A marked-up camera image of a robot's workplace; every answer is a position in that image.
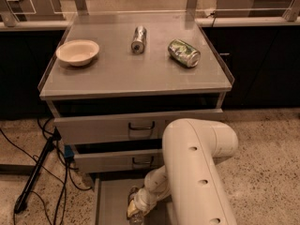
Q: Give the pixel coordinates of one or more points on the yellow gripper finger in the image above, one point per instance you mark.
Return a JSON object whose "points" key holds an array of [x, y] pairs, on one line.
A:
{"points": [[132, 209]]}

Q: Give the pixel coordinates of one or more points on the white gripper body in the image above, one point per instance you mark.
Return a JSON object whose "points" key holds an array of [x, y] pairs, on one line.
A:
{"points": [[142, 201]]}

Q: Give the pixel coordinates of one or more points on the clear plastic water bottle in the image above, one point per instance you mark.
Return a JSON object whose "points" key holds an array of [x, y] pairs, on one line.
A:
{"points": [[137, 219]]}

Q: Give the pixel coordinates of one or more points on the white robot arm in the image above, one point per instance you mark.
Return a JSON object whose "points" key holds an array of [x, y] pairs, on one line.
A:
{"points": [[189, 175]]}

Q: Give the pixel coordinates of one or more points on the bottom grey drawer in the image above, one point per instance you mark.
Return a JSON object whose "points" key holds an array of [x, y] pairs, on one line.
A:
{"points": [[111, 200]]}

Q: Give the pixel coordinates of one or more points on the grey drawer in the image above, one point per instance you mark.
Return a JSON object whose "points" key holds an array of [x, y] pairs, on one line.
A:
{"points": [[114, 128], [117, 161], [111, 200]]}

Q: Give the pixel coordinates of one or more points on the middle grey drawer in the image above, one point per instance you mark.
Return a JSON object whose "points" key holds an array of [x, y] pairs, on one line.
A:
{"points": [[117, 161]]}

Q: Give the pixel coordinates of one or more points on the top grey drawer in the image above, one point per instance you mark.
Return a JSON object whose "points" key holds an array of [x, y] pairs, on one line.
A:
{"points": [[114, 128]]}

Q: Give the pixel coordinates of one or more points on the grey drawer cabinet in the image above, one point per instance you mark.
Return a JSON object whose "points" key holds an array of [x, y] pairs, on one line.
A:
{"points": [[118, 81]]}

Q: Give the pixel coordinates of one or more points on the blue power box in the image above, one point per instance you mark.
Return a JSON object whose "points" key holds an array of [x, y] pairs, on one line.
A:
{"points": [[68, 152]]}

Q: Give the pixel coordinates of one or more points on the black stand leg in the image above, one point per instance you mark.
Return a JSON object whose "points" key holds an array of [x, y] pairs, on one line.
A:
{"points": [[20, 204]]}

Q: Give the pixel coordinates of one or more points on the green soda can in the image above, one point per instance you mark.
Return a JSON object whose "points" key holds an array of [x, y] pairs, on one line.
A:
{"points": [[184, 53]]}

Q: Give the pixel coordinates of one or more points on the silver slim can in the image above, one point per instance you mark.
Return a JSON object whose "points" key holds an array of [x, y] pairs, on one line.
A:
{"points": [[139, 40]]}

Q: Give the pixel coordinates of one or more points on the white paper bowl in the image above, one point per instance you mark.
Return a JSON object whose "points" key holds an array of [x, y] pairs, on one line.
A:
{"points": [[78, 52]]}

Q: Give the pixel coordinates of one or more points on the grey background desk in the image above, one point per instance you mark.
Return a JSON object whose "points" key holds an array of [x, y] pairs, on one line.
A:
{"points": [[251, 8]]}

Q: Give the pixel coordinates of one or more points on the clear acrylic guard panel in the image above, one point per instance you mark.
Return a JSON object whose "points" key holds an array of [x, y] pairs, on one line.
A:
{"points": [[60, 12]]}

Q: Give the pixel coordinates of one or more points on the black middle drawer handle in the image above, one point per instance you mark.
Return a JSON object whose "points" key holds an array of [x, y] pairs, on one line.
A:
{"points": [[143, 160]]}

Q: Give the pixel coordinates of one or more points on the black drawer handle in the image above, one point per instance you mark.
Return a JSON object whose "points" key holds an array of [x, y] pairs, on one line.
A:
{"points": [[141, 126], [143, 160]]}

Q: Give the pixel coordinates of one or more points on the black top drawer handle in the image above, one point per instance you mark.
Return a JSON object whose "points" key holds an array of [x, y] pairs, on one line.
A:
{"points": [[141, 126]]}

